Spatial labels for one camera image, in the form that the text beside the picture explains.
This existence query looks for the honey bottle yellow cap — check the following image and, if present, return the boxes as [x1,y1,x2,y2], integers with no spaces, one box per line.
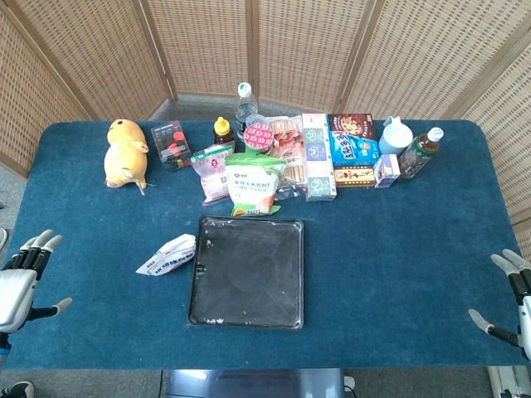
[212,116,236,154]

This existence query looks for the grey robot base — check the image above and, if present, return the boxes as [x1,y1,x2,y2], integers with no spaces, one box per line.
[164,367,346,398]

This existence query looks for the white metal frame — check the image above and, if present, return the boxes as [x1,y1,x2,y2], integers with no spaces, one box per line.
[486,366,531,398]

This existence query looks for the green cup pink foil lid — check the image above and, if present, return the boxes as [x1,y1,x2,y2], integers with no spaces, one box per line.
[243,114,275,157]

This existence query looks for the clear bag wooden sticks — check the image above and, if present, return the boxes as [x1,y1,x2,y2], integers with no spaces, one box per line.
[274,161,309,201]

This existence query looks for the blue cookie box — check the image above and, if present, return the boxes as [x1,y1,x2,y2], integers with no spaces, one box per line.
[327,113,382,168]

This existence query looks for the blue table cloth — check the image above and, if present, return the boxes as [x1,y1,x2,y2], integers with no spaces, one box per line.
[5,119,529,371]

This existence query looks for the light blue mug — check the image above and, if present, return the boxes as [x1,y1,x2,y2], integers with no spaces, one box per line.
[378,116,415,158]

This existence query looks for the black box red print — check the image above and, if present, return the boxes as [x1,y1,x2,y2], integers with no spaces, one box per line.
[150,119,193,172]

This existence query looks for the wicker folding screen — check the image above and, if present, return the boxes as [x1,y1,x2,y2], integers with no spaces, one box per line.
[0,0,531,245]

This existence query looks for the pink white powder bag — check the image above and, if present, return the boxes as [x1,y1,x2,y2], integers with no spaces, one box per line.
[190,143,236,206]

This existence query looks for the green tea bottle white cap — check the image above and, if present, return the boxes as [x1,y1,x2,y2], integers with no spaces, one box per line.
[397,126,446,182]

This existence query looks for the white blue snack packet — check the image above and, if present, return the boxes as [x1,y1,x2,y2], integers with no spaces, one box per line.
[135,233,197,277]

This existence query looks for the clear water bottle white cap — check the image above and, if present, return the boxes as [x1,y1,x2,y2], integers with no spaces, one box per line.
[234,82,260,142]

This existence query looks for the flat yellow red box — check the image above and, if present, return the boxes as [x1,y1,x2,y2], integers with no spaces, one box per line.
[332,165,378,189]

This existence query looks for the green white corn starch bag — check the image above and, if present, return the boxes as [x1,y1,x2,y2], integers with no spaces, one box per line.
[223,147,288,218]

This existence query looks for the black baking tray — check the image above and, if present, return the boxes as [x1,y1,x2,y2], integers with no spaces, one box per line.
[188,214,305,331]

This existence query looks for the white tissue pack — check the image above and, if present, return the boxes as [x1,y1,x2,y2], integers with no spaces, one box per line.
[301,113,339,203]

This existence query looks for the yellow plush toy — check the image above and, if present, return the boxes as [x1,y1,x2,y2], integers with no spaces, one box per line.
[103,119,150,196]

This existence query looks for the small purple white carton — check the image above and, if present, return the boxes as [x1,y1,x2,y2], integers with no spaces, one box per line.
[373,153,402,190]

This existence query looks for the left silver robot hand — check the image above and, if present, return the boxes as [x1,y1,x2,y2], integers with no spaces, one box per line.
[0,229,74,333]

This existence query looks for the clear sausage snack bag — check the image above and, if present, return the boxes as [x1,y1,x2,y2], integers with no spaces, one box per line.
[268,115,306,167]

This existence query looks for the black white shoe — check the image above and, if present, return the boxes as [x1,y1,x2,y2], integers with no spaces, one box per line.
[0,381,36,398]

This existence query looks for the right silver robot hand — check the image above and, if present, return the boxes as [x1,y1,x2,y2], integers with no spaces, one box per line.
[468,248,531,361]

